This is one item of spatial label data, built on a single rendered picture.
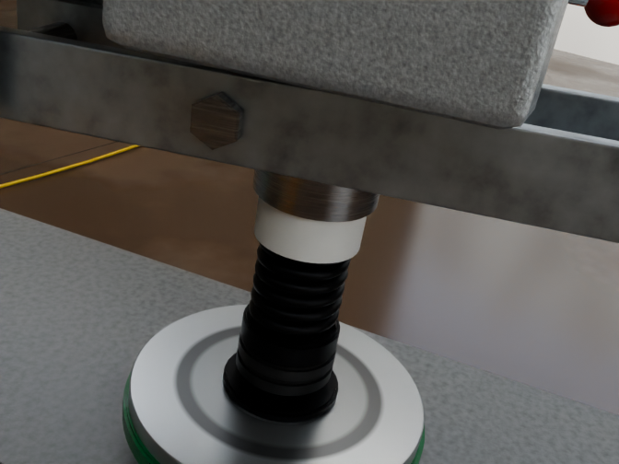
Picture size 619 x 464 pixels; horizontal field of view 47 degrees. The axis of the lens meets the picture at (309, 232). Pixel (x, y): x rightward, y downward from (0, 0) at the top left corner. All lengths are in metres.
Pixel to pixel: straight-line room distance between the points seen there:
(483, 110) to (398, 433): 0.27
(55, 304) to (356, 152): 0.40
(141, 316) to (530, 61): 0.47
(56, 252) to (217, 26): 0.50
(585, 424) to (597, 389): 1.72
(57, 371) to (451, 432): 0.33
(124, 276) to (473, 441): 0.37
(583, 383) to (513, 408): 1.74
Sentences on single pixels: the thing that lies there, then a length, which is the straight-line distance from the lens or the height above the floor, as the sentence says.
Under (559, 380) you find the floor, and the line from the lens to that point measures 2.38.
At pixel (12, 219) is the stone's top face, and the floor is 0.85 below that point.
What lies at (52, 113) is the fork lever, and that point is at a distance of 0.43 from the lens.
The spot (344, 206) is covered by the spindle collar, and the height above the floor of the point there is 1.07.
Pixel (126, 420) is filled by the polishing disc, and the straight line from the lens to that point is 0.51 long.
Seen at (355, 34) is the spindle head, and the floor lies 1.18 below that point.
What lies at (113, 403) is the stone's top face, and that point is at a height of 0.85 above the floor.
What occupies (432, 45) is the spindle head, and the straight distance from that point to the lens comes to 0.31.
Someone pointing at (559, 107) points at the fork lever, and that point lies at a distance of 0.48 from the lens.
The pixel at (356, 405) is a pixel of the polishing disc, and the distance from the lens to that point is 0.53.
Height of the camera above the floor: 1.23
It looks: 26 degrees down
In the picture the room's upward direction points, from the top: 10 degrees clockwise
